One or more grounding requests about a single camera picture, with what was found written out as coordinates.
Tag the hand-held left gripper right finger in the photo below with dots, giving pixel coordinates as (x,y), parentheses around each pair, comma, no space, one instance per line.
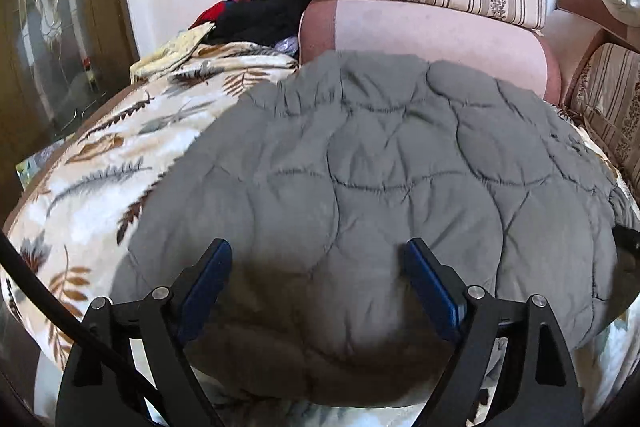
(435,287)

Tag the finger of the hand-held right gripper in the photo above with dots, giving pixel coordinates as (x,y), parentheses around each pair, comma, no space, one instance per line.
(630,241)

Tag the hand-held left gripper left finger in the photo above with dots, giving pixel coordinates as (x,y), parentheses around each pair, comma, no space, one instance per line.
(210,287)

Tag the grey puffer jacket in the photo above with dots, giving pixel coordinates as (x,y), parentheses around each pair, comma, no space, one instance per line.
(350,167)

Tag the large striped floral cushion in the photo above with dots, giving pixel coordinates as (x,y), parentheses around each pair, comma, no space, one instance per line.
(610,97)

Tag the leaf printed fleece blanket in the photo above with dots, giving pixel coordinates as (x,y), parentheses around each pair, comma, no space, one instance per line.
(100,157)

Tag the green printed sheet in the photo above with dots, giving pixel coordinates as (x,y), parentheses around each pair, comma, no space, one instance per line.
(37,167)

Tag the yellow cloth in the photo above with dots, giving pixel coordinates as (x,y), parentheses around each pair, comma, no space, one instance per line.
(170,54)

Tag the purple patterned cloth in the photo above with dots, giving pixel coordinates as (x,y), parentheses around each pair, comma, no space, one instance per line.
(287,44)

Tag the pink quilted sofa cushion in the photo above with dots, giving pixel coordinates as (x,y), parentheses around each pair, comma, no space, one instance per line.
(425,32)

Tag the black clothing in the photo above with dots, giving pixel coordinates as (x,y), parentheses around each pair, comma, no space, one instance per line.
(260,17)

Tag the red patterned cloth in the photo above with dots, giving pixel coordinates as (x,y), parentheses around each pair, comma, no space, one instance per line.
(220,9)

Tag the wooden glass door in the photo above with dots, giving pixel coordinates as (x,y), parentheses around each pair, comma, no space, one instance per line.
(60,32)

